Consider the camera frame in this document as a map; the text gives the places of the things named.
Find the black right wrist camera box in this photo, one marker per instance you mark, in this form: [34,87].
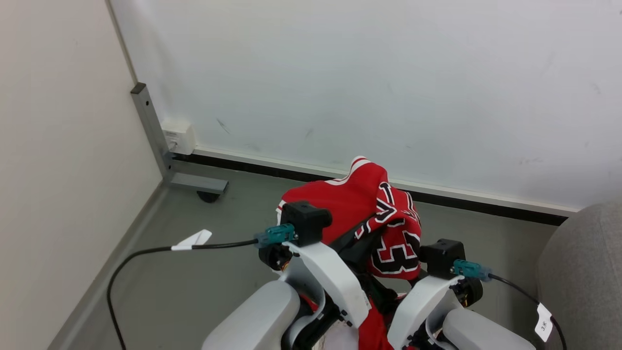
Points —
[442,257]

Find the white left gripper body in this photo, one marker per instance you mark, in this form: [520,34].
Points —
[330,277]

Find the white wall socket box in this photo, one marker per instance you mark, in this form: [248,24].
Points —
[180,136]

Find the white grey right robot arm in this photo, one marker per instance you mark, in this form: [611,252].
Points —
[481,333]

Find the black white baseboard strip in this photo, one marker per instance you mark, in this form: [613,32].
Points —
[437,197]

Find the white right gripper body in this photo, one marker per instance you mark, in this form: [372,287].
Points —
[420,306]

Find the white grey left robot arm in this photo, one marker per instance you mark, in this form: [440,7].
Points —
[252,316]

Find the black caster wheel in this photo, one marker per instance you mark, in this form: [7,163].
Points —
[208,197]

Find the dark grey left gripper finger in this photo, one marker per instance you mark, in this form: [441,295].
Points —
[357,250]

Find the grey fabric sofa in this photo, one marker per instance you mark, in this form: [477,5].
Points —
[583,282]

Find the red basketball jersey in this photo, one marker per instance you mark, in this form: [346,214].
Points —
[350,199]

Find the grey metal frame post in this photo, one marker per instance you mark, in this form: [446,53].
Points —
[155,133]

